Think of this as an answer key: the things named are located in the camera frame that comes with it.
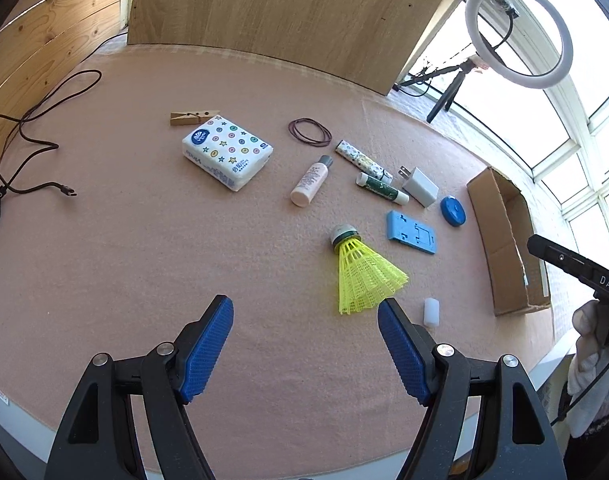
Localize light wooden board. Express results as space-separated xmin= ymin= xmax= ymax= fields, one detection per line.
xmin=127 ymin=0 xmax=468 ymax=96

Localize white plug charger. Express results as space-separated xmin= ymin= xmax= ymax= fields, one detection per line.
xmin=397 ymin=164 xmax=439 ymax=208

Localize wooden clothespin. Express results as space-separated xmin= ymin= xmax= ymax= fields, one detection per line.
xmin=169 ymin=106 xmax=221 ymax=127

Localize blue round tape measure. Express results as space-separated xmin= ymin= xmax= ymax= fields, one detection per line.
xmin=440 ymin=195 xmax=468 ymax=227

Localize blue phone stand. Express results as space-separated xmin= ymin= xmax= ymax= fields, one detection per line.
xmin=385 ymin=210 xmax=438 ymax=245

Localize brown cardboard box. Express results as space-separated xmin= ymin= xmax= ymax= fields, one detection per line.
xmin=466 ymin=166 xmax=553 ymax=317

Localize pale checked cloth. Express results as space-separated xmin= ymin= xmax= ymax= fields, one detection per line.
xmin=385 ymin=82 xmax=585 ymax=341

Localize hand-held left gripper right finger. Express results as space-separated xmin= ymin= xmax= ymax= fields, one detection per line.
xmin=377 ymin=297 xmax=570 ymax=480

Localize person's right hand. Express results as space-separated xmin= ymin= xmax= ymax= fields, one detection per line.
xmin=567 ymin=300 xmax=609 ymax=438

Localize pine slat panel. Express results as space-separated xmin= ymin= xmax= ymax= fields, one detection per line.
xmin=0 ymin=0 xmax=122 ymax=161

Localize small pink lotion bottle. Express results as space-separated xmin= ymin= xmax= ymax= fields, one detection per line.
xmin=290 ymin=155 xmax=334 ymax=207

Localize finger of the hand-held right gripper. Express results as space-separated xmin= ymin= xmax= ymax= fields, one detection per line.
xmin=527 ymin=234 xmax=598 ymax=286

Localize dark red rubber bands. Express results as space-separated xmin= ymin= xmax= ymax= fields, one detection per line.
xmin=288 ymin=118 xmax=333 ymax=147

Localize patterned lighter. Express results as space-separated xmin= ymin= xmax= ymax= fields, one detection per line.
xmin=335 ymin=140 xmax=393 ymax=184

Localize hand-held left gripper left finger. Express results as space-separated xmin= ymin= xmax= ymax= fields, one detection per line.
xmin=44 ymin=294 xmax=235 ymax=480

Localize black charging cable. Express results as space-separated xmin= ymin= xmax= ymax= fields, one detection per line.
xmin=0 ymin=70 xmax=102 ymax=200

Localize yellow plastic shuttlecock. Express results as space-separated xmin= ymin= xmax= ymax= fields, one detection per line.
xmin=331 ymin=224 xmax=409 ymax=317

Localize green lip balm stick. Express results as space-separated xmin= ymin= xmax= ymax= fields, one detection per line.
xmin=355 ymin=172 xmax=410 ymax=206

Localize white ring light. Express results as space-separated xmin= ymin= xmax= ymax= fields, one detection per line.
xmin=465 ymin=0 xmax=574 ymax=90

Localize black tripod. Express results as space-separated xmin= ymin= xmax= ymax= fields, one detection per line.
xmin=395 ymin=55 xmax=490 ymax=125

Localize patterned tissue pack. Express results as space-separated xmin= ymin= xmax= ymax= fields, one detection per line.
xmin=182 ymin=115 xmax=274 ymax=192

